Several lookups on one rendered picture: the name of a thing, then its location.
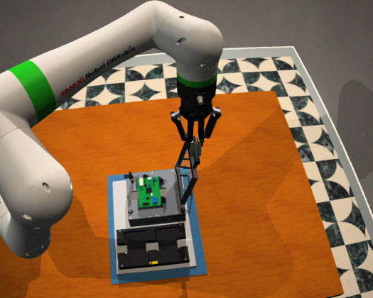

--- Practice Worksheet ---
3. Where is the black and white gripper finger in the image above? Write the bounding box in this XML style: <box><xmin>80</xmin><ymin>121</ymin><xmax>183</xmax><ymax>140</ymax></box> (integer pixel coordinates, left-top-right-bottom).
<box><xmin>197</xmin><ymin>107</ymin><xmax>222</xmax><ymax>156</ymax></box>
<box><xmin>171</xmin><ymin>110</ymin><xmax>195</xmax><ymax>157</ymax></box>

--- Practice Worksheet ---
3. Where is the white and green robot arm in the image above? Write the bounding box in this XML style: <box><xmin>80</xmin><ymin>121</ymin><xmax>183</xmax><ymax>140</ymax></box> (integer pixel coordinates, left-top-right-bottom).
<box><xmin>0</xmin><ymin>1</ymin><xmax>224</xmax><ymax>259</ymax></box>

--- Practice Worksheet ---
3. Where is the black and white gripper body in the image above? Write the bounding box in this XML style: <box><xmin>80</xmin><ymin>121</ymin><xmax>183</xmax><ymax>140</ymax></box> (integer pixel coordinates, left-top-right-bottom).
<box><xmin>179</xmin><ymin>100</ymin><xmax>213</xmax><ymax>122</ymax></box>

